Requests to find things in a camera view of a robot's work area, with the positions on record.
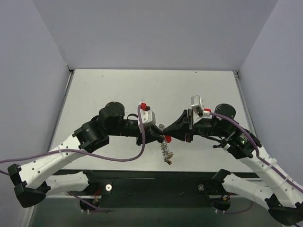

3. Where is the large metal keyring band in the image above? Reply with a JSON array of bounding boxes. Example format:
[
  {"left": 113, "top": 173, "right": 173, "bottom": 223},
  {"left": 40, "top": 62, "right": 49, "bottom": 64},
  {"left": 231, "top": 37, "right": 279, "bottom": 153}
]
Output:
[{"left": 158, "top": 122, "right": 175, "bottom": 165}]

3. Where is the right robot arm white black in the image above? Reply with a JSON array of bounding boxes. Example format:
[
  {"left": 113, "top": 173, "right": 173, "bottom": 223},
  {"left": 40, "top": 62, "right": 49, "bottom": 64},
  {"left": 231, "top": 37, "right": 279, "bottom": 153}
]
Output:
[{"left": 164, "top": 104, "right": 303, "bottom": 226}]

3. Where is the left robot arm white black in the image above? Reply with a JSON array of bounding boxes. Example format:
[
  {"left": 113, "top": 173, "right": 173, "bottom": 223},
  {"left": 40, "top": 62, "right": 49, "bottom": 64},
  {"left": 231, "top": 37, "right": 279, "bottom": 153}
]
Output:
[{"left": 8, "top": 102, "right": 165, "bottom": 208}]

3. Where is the yellow key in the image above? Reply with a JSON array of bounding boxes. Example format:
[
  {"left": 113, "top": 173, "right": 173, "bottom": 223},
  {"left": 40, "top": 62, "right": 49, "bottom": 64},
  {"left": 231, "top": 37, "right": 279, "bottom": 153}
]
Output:
[{"left": 164, "top": 154, "right": 173, "bottom": 165}]

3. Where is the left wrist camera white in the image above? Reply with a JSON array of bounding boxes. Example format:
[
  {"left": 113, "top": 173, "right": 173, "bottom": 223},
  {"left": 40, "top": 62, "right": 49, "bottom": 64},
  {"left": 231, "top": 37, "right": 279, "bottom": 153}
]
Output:
[{"left": 138, "top": 103, "right": 156, "bottom": 129}]

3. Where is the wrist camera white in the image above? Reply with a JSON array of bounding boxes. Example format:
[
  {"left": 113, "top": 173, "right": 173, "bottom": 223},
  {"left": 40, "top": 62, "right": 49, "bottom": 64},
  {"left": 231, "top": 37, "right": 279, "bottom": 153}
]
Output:
[
  {"left": 138, "top": 103, "right": 156, "bottom": 129},
  {"left": 190, "top": 95, "right": 211, "bottom": 123}
]

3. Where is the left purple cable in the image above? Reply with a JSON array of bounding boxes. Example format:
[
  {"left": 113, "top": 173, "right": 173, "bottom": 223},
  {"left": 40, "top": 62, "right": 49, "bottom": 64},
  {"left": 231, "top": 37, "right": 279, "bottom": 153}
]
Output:
[{"left": 0, "top": 105, "right": 145, "bottom": 213}]

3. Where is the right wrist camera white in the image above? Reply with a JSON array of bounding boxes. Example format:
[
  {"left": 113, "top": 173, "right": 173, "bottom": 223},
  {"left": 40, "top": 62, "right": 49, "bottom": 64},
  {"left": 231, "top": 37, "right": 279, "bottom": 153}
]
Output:
[{"left": 190, "top": 95, "right": 211, "bottom": 123}]

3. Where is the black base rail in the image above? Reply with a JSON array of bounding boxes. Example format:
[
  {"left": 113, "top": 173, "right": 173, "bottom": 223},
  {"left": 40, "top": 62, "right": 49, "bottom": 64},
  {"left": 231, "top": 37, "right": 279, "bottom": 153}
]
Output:
[{"left": 72, "top": 170, "right": 234, "bottom": 210}]

